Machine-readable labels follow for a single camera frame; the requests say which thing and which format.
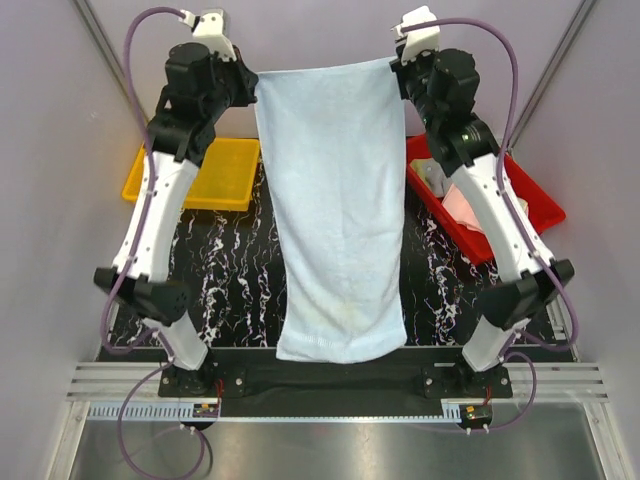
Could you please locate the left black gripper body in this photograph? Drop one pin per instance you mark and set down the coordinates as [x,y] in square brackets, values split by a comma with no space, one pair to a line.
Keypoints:
[232,89]

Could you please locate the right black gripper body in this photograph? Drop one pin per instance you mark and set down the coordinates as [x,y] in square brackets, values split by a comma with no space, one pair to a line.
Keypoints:
[412,78]

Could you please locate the light blue towel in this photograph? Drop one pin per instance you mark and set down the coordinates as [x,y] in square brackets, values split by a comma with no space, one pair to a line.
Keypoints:
[333,149]

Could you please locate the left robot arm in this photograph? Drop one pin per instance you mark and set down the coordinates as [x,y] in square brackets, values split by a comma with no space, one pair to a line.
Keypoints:
[202,84]

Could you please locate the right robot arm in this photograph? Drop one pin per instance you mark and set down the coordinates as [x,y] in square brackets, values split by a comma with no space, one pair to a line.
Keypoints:
[441,85]

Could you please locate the grey towel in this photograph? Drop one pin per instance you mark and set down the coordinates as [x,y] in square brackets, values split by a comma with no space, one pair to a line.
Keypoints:
[432,175]

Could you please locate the yellow plastic bin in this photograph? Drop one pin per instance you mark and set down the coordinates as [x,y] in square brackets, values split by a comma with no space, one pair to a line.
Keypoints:
[224,182]

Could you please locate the pink towel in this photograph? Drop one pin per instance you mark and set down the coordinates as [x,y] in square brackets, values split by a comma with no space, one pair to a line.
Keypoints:
[460,210]

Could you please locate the yellow-green towel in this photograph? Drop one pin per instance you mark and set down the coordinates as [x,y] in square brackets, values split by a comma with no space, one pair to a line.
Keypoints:
[522,205]

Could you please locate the red plastic bin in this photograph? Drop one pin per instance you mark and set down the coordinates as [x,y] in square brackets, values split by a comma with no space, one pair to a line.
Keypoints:
[544,212]

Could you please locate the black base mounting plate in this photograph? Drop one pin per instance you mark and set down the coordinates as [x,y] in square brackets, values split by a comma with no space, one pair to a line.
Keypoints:
[433,372]

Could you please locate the left small electronics board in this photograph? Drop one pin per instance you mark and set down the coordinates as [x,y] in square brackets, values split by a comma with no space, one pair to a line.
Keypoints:
[206,410]

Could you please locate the small electronics board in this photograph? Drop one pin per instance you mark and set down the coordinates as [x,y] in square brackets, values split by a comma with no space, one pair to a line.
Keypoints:
[206,410]
[479,413]

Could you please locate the right small electronics board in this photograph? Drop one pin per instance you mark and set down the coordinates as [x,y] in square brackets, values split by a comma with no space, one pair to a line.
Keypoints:
[479,413]

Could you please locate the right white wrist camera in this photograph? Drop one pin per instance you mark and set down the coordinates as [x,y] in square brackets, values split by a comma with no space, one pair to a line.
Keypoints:
[416,43]

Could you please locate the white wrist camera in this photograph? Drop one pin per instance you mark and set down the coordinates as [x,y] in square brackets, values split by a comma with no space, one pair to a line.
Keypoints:
[416,43]
[210,28]

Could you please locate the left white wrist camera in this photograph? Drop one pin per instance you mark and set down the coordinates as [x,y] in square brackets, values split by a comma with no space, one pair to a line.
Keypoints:
[210,28]

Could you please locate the left corner aluminium post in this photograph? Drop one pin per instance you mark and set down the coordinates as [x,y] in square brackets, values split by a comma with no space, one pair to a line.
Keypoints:
[105,48]

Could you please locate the corner aluminium post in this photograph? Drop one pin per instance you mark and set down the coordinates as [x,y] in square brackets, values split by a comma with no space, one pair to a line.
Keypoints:
[105,48]
[569,37]

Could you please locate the right corner aluminium post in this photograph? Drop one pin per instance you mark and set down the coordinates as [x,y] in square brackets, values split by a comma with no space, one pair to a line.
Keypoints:
[569,37]

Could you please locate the aluminium frame rail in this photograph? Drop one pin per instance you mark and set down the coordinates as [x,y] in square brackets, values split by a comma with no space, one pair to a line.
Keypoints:
[129,391]

